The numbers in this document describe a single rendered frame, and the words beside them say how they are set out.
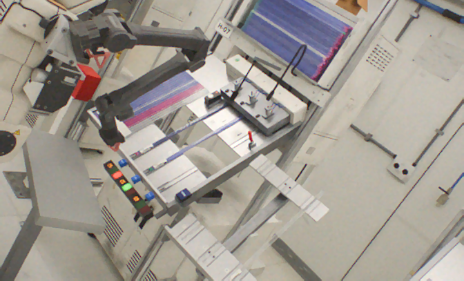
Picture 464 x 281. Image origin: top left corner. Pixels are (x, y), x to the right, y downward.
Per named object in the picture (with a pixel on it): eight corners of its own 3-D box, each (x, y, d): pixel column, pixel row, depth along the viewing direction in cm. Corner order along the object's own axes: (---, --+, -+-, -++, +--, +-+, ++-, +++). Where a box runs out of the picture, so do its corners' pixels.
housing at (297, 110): (292, 135, 211) (293, 112, 201) (226, 81, 239) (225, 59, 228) (304, 127, 215) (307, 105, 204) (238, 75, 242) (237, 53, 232)
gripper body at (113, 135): (113, 126, 187) (110, 112, 182) (126, 141, 182) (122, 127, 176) (99, 133, 185) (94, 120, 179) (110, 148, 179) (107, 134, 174)
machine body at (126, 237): (142, 326, 221) (208, 225, 205) (78, 227, 260) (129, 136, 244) (226, 304, 272) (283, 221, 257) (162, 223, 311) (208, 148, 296)
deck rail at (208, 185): (170, 217, 182) (168, 208, 178) (167, 213, 183) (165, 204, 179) (302, 132, 211) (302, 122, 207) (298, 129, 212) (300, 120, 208)
